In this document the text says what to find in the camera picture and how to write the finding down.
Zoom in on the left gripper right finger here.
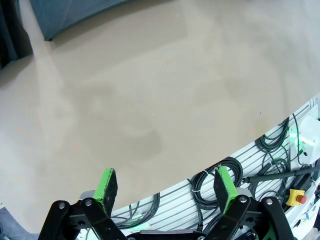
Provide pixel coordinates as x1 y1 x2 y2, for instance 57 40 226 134
202 166 296 240

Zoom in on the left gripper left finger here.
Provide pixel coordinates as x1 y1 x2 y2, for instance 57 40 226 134
37 167 131 240

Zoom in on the black metal shoe stand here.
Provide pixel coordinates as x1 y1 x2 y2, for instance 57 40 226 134
29 0 141 42

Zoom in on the yellow emergency stop button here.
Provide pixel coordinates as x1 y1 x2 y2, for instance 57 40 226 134
289 188 308 207

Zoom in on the black coiled cable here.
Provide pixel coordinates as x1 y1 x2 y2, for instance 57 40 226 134
111 192 161 231
249 147 292 201
254 116 291 153
191 156 244 209

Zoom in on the aluminium slotted base plate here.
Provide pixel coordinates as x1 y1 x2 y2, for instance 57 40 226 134
109 98 320 240

